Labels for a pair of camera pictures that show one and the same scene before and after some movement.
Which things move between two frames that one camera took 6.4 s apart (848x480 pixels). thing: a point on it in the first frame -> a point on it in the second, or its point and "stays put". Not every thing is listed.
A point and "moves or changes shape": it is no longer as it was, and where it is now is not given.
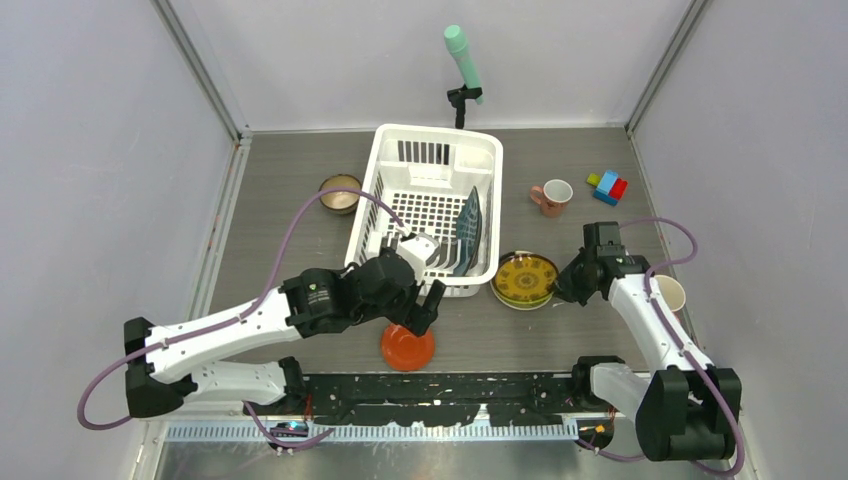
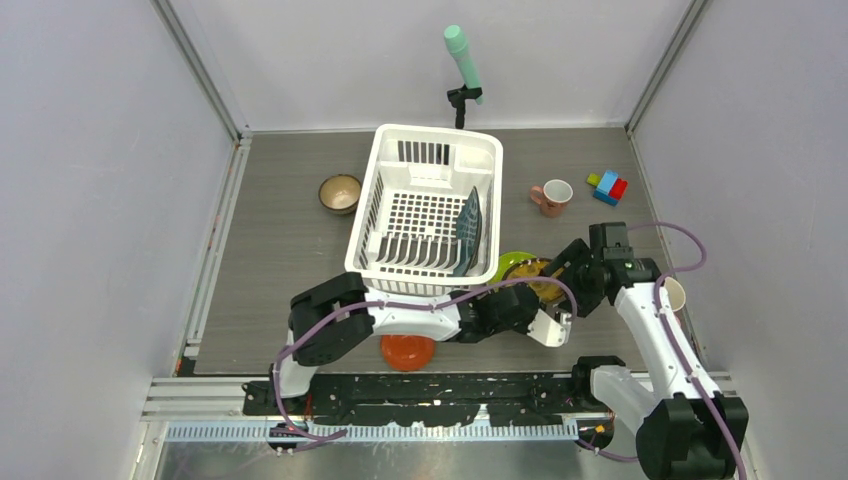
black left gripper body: [393, 311] -> [520, 327]
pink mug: [554, 196] stays put
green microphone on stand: [462, 57] stays put
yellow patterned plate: [523, 281] moves or changes shape
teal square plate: [469, 234] stays put
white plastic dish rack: [444, 182] stays put
